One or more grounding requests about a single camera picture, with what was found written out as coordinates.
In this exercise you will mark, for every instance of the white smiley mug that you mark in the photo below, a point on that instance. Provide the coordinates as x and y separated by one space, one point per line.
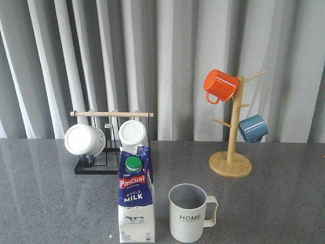
85 141

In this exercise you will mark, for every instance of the wooden mug tree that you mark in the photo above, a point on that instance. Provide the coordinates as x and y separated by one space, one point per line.
229 163

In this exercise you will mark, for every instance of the blue enamel mug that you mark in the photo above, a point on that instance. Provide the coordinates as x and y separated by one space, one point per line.
253 129

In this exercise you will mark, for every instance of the grey curtain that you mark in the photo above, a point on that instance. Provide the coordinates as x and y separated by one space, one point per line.
60 56

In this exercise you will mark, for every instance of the blue Pascual milk carton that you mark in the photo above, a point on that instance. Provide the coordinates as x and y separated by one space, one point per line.
136 195

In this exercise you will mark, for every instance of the black wire mug rack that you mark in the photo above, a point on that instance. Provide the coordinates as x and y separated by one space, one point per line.
109 157

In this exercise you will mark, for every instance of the orange enamel mug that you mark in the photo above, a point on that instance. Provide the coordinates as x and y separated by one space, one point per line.
219 86

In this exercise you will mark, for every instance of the cream HOME mug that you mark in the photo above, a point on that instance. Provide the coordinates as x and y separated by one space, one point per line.
190 211

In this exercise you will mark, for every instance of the white ribbed mug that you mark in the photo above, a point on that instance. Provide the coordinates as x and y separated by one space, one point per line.
133 133

